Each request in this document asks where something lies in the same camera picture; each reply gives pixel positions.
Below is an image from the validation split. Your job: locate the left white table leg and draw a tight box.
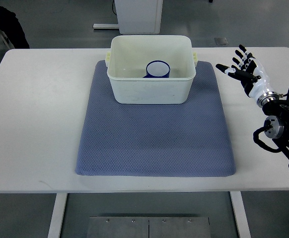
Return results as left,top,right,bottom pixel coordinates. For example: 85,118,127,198
47,193,68,238

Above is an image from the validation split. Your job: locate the blue mug white inside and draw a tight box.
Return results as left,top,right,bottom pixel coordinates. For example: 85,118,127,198
144,60,170,78

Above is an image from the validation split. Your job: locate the grey metal floor plate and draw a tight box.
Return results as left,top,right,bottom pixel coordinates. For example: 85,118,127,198
87,216,211,238

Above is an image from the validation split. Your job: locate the white cabinet with base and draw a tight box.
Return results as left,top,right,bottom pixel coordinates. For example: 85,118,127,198
93,0,163,35

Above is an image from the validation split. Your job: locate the person in dark clothes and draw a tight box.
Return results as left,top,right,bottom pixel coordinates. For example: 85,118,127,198
0,6,30,49

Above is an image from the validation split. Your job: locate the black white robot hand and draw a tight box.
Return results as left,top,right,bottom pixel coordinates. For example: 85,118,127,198
216,45,280,108

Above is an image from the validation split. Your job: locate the white table leg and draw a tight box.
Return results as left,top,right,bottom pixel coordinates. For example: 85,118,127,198
47,193,68,238
229,191,251,238

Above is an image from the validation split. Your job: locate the right white table leg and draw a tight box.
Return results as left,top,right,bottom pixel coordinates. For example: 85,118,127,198
229,191,251,238

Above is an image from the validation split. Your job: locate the white plastic box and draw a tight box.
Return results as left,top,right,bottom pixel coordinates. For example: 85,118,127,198
105,35,198,104

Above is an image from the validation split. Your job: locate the blue textured mat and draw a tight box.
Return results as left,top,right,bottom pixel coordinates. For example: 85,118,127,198
75,61,236,177

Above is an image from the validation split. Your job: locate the small grey floor hatch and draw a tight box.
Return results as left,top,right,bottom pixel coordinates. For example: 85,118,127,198
214,37,228,46

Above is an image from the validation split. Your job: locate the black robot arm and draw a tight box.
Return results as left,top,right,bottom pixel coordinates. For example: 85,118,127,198
253,88,289,160

